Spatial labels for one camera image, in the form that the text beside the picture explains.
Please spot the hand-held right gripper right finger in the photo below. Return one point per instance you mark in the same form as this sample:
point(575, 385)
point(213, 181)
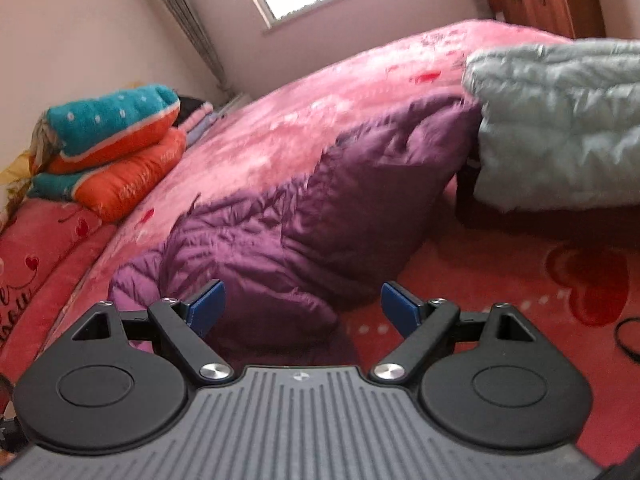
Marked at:
point(400, 305)

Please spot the pale down jacket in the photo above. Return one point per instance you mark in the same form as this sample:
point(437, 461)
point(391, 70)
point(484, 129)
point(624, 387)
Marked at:
point(550, 125)

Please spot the pink heart print blanket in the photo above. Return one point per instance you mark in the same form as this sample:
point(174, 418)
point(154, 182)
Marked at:
point(325, 125)

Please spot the folded clothes stack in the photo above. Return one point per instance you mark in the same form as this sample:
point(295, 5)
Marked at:
point(197, 115)

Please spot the pink heart print pillow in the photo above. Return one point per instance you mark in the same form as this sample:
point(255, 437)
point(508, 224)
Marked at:
point(40, 270)

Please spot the purple down jacket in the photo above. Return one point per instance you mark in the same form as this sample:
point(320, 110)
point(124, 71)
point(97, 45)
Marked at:
point(300, 235)

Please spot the teal and orange folded quilt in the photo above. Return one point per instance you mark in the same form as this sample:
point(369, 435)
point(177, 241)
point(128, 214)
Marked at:
point(130, 180)
point(110, 115)

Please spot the dark red down jacket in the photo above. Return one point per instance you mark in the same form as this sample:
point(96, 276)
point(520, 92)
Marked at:
point(500, 217)

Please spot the grey curtain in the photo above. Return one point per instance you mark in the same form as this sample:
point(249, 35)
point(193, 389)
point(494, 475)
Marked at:
point(185, 15)

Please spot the brown wooden cabinet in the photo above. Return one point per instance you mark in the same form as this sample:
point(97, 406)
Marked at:
point(530, 0)

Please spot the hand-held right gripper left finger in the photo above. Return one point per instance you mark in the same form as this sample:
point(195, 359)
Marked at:
point(207, 305)

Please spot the yellow cloth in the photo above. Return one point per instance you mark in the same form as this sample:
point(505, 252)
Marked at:
point(11, 175)

